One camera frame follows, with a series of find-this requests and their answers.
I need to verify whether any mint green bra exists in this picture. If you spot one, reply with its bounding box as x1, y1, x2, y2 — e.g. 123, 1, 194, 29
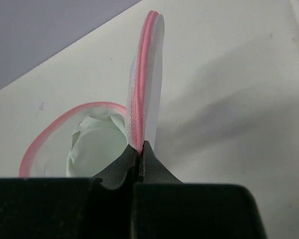
66, 115, 127, 177

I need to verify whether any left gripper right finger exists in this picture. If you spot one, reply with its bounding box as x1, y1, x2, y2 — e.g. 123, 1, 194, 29
132, 141, 267, 239

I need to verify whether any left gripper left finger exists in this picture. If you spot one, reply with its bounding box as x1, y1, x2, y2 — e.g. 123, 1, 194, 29
0, 146, 139, 239

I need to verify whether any pink mesh laundry bag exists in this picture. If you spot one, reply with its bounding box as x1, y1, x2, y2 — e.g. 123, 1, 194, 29
19, 11, 164, 178

